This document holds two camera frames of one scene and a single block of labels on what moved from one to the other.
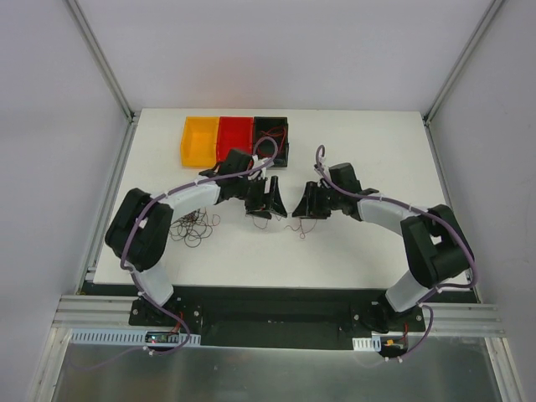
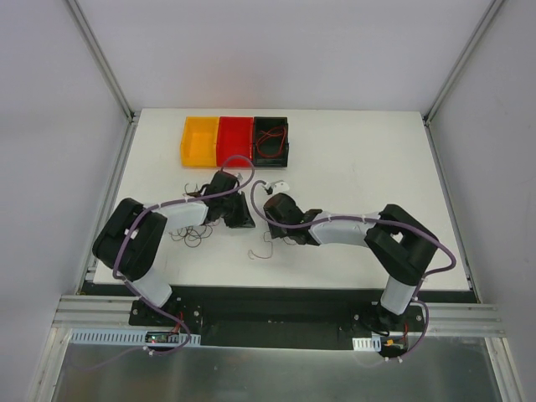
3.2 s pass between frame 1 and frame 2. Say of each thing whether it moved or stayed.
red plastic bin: stayed
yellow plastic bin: stayed
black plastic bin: stayed
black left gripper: moved
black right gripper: moved
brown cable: moved
